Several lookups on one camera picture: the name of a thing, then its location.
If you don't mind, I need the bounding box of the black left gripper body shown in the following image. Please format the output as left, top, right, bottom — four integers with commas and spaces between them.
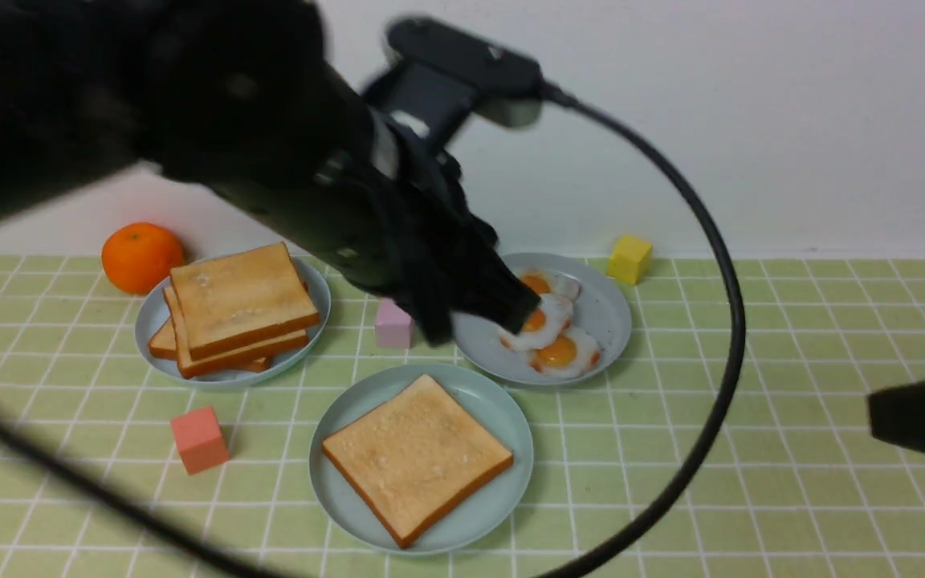
313, 112, 498, 312

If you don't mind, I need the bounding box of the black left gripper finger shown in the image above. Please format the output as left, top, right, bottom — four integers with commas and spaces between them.
397, 241, 453, 347
450, 228, 542, 334

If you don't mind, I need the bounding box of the fried egg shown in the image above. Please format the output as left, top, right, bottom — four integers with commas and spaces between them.
528, 327, 602, 381
518, 268, 581, 301
498, 293, 575, 352

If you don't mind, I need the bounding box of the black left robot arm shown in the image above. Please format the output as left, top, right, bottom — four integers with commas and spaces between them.
0, 1, 543, 344

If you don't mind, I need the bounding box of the pink cube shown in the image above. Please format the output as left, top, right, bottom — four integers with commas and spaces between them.
374, 299, 414, 350

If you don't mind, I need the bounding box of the grey egg plate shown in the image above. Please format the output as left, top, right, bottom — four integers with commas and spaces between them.
452, 252, 633, 390

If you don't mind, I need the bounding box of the yellow cube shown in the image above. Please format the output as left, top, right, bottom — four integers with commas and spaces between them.
605, 234, 654, 286

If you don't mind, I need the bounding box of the green checkered tablecloth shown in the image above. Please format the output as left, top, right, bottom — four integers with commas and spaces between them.
0, 255, 925, 577

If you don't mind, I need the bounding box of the teal front plate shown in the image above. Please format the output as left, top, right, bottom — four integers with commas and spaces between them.
309, 364, 535, 556

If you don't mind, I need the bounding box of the orange tangerine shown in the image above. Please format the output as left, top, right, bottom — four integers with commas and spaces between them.
100, 222, 185, 294

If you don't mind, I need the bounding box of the light blue bread plate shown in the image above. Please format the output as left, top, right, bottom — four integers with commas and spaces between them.
133, 255, 333, 390

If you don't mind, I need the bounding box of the salmon red cube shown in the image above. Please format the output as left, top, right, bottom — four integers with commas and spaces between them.
170, 405, 230, 475

